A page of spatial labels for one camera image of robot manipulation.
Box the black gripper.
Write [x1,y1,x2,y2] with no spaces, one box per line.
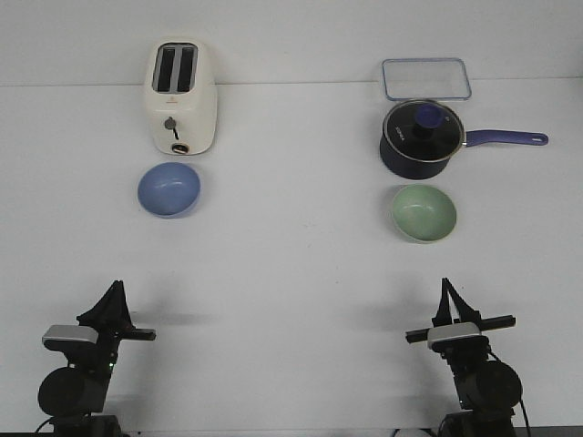
[404,278,517,360]
[77,280,157,370]

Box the green bowl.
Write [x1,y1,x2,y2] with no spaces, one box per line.
[390,184,457,243]

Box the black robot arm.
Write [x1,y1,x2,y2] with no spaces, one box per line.
[405,278,524,436]
[37,280,156,436]

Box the blue bowl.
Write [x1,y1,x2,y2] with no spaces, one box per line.
[137,162,201,219]

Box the dark blue saucepan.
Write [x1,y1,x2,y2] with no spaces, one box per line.
[379,99,548,180]

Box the glass pot lid blue knob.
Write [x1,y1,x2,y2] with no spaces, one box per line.
[384,99,465,162]

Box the clear container blue rim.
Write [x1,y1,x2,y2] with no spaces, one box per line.
[381,57,472,102]

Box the cream two-slot toaster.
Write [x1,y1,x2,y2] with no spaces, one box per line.
[144,37,218,156]

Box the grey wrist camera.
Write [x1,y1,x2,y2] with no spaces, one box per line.
[42,325,98,349]
[426,322,482,350]

